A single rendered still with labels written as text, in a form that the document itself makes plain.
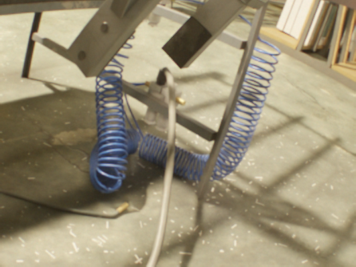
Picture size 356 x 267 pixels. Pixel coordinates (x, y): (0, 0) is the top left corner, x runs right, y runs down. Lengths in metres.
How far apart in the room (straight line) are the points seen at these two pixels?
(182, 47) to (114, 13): 0.14
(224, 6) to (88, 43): 0.14
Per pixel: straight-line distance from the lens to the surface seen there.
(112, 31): 0.29
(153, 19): 1.76
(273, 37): 4.54
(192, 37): 0.41
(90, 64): 0.30
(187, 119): 1.63
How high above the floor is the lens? 0.85
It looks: 23 degrees down
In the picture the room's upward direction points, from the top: 17 degrees clockwise
